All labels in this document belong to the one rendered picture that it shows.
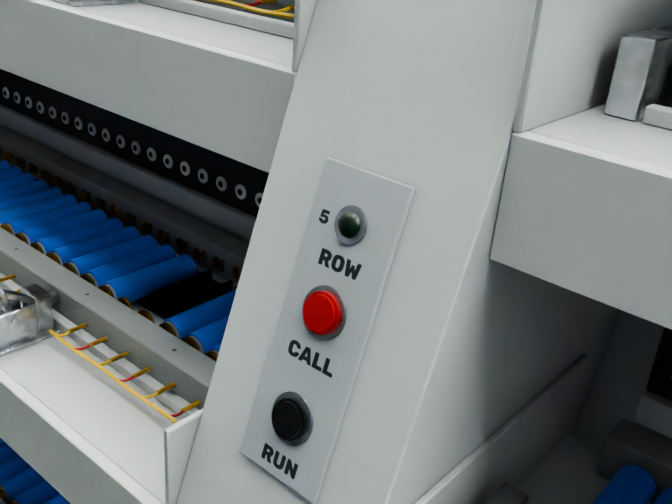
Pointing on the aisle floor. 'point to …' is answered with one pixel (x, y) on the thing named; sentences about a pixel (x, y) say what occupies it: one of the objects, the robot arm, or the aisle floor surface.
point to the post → (499, 56)
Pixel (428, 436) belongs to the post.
